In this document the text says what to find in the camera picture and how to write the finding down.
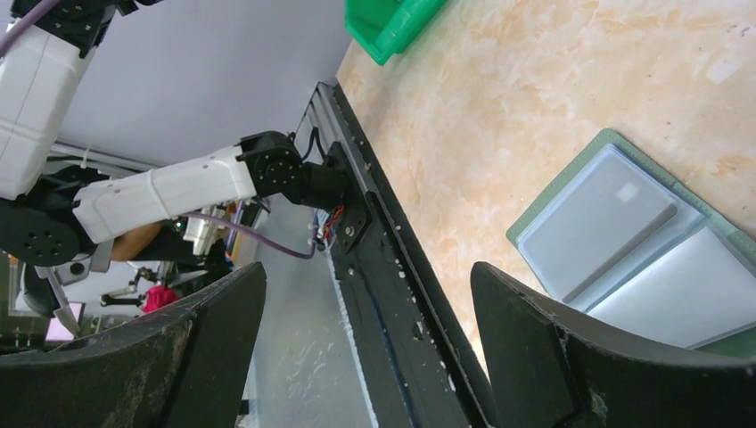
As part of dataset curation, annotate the sage green card holder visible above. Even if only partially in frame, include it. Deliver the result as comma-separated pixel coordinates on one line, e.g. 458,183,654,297
506,128,755,358

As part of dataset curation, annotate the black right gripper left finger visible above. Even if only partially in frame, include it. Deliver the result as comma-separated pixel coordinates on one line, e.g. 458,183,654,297
1,262,267,427

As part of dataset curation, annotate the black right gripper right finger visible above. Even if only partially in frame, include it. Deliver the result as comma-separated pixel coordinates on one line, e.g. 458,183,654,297
470,261,755,427

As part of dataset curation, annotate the grey vip credit card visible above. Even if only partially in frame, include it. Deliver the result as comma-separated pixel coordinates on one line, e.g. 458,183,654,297
516,146,679,303

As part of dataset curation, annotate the green plastic bin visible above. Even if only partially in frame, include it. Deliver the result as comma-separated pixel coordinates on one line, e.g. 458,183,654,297
344,0,447,66

